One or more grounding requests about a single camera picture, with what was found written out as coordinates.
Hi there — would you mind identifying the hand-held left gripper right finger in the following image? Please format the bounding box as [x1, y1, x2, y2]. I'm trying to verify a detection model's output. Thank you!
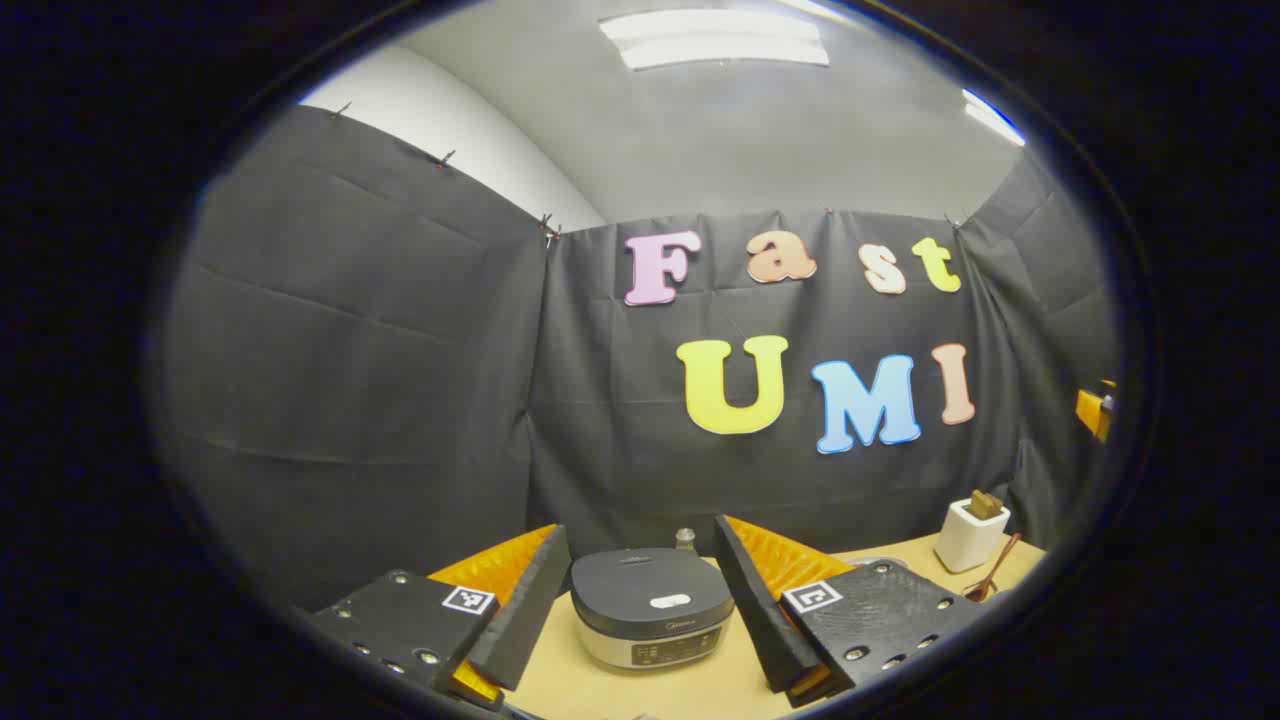
[712, 515, 986, 709]

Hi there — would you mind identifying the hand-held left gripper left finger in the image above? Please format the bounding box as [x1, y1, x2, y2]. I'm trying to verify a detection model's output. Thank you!
[305, 524, 573, 713]

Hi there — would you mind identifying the black silver rice cooker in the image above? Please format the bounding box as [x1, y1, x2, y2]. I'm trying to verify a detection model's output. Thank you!
[570, 547, 737, 671]

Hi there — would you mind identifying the white chopstick holder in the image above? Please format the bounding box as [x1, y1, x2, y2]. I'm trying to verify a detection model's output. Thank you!
[934, 498, 1012, 574]

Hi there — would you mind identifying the brown wooden spoon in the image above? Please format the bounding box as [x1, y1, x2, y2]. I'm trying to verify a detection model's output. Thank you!
[964, 532, 1023, 603]

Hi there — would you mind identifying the black backdrop cloth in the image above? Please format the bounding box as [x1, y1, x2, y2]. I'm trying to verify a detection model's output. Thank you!
[160, 105, 1121, 611]

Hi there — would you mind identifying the large ceiling light panel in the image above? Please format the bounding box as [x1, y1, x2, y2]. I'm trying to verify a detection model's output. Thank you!
[600, 10, 831, 71]

